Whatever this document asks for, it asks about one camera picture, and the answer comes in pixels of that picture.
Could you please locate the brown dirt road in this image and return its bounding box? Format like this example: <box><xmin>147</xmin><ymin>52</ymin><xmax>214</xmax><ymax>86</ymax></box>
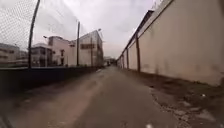
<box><xmin>0</xmin><ymin>65</ymin><xmax>224</xmax><ymax>128</ymax></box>

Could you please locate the pale building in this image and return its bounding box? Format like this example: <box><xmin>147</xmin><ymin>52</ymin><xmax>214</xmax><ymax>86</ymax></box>
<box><xmin>47</xmin><ymin>29</ymin><xmax>105</xmax><ymax>68</ymax></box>

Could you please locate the low grey building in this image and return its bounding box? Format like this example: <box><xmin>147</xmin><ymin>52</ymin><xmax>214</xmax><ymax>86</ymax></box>
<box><xmin>0</xmin><ymin>42</ymin><xmax>54</xmax><ymax>68</ymax></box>

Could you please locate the beige wall with brown pillars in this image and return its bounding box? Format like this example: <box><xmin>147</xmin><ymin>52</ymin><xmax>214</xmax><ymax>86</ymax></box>
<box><xmin>115</xmin><ymin>0</ymin><xmax>224</xmax><ymax>88</ymax></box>

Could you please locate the chain-link fence on low wall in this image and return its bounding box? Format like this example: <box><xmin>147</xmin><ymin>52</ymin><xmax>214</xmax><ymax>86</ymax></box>
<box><xmin>0</xmin><ymin>0</ymin><xmax>105</xmax><ymax>96</ymax></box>

